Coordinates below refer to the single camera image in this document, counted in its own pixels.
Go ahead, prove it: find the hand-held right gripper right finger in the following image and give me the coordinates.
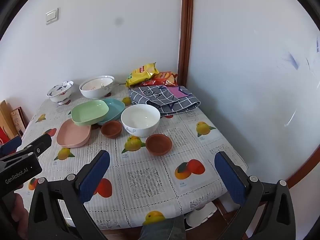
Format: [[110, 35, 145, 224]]
[[214, 151, 297, 240]]

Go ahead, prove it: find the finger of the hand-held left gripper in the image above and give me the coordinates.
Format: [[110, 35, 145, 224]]
[[16, 133, 52, 156], [0, 136, 22, 157]]

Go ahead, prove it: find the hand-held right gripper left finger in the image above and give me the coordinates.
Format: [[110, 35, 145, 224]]
[[28, 150, 111, 240]]

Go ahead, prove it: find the pink plate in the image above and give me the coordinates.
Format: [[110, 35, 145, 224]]
[[56, 119, 92, 148]]

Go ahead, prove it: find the small brown bowl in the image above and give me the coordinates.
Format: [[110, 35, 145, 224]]
[[101, 120, 123, 139], [145, 133, 173, 156]]

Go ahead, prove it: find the green plate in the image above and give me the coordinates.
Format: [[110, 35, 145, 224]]
[[71, 99, 110, 127]]

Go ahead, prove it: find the teal plate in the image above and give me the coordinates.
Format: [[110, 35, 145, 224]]
[[98, 98, 125, 126]]

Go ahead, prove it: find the white bowl with swirl print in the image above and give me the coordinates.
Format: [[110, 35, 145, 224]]
[[121, 104, 161, 137]]

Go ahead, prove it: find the person's left hand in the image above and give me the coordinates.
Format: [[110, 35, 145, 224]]
[[11, 192, 29, 233]]

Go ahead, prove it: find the wooden board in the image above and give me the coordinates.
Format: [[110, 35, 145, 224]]
[[0, 100, 16, 140]]

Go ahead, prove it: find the brown framed picture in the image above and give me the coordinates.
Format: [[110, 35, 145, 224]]
[[10, 107, 27, 136]]

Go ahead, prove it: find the white stool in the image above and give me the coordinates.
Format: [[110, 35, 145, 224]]
[[184, 201, 217, 228]]

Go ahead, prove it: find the fruit print tablecloth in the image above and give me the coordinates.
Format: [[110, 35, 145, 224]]
[[15, 84, 248, 229]]

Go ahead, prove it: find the blue patterned white bowl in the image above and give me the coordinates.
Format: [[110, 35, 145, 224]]
[[46, 81, 74, 103]]

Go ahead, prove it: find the wooden baseboard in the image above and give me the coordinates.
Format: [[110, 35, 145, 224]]
[[285, 145, 320, 189]]

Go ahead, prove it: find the large white bowl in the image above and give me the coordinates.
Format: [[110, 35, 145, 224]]
[[79, 75, 115, 99]]

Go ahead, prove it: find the person's grey clothing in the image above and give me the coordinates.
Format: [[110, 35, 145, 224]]
[[139, 215, 186, 240]]

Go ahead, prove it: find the white bowl with red mark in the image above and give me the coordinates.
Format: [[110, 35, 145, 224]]
[[82, 78, 113, 91]]

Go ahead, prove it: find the grey checked cloth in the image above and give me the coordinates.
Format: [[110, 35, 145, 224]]
[[129, 85, 201, 116]]

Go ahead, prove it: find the yellow chips bag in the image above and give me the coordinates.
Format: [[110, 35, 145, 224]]
[[126, 62, 160, 88]]

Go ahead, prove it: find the red chips bag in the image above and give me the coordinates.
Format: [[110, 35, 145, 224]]
[[139, 71, 178, 87]]

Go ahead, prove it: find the white light switch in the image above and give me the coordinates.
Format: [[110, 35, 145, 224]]
[[45, 7, 59, 25]]

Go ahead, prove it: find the brown wooden door frame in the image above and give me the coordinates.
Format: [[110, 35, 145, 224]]
[[178, 0, 194, 87]]

